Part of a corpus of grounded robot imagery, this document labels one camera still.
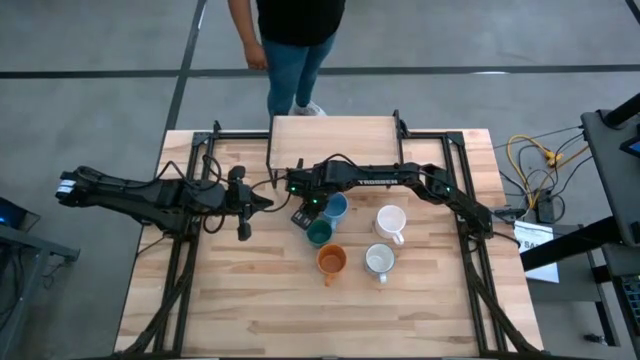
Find navy white floral mug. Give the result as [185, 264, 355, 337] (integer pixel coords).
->
[363, 242, 397, 285]

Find green plastic cup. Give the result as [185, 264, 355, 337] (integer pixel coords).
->
[305, 218, 334, 249]

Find white ribbed mug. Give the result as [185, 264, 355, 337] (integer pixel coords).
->
[373, 204, 408, 247]

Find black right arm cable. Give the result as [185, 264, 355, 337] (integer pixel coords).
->
[319, 152, 362, 170]

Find black power brick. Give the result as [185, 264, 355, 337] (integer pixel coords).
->
[537, 194, 566, 225]

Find black keyboard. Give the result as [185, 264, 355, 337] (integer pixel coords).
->
[619, 272, 640, 341]

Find orange mug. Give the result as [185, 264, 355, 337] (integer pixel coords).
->
[316, 243, 348, 288]

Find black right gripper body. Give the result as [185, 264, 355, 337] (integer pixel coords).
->
[287, 159, 351, 205]

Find grey side table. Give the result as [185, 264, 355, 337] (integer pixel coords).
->
[0, 197, 81, 360]

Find white paper sheet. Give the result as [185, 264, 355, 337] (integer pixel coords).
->
[513, 219, 560, 284]

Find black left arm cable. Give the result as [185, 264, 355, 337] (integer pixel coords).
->
[164, 152, 227, 236]

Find blue-lit laptop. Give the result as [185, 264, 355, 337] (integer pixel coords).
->
[0, 197, 41, 232]

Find wooden shelf with black legs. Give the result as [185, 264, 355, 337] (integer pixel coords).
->
[266, 109, 409, 190]

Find person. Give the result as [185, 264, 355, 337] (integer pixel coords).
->
[227, 0, 347, 117]

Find light blue mug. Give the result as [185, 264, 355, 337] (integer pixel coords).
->
[322, 192, 350, 231]

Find yellow extension cable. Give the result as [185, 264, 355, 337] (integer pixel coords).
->
[506, 133, 591, 211]

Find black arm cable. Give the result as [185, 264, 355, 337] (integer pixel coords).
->
[164, 152, 227, 236]
[319, 152, 362, 170]

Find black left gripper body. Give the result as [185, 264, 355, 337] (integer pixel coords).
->
[219, 165, 254, 242]

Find tablet with blue screen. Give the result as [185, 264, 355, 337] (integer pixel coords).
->
[619, 137, 640, 159]

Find black equipment cart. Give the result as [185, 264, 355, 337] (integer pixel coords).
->
[519, 92, 640, 360]

